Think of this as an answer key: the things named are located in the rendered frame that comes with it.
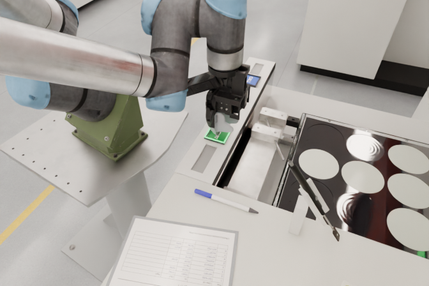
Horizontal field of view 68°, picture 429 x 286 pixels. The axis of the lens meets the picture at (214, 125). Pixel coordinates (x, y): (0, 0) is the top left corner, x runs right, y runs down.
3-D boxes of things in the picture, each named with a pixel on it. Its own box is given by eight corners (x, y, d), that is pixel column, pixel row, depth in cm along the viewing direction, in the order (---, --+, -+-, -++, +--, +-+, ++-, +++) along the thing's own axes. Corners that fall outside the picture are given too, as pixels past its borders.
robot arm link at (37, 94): (49, 112, 84) (-4, 105, 72) (54, 62, 85) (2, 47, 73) (81, 113, 79) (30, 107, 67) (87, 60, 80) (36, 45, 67)
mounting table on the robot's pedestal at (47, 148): (15, 173, 106) (-3, 147, 97) (111, 103, 133) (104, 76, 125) (113, 240, 88) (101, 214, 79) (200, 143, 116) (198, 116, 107)
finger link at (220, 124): (230, 147, 77) (232, 119, 71) (208, 140, 79) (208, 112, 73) (235, 139, 79) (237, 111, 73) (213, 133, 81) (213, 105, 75)
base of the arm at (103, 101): (73, 118, 94) (43, 114, 85) (82, 68, 94) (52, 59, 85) (112, 125, 88) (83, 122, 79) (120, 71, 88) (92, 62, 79)
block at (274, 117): (286, 120, 97) (288, 112, 95) (284, 127, 95) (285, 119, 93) (262, 113, 99) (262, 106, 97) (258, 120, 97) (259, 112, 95)
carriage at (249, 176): (286, 125, 99) (287, 118, 97) (249, 221, 75) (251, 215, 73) (261, 119, 102) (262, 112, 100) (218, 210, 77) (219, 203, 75)
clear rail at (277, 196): (306, 115, 97) (306, 112, 96) (274, 216, 71) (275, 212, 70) (301, 114, 97) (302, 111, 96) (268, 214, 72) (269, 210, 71)
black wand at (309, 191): (285, 165, 50) (292, 164, 49) (287, 159, 51) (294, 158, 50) (335, 241, 58) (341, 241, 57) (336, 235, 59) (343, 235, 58)
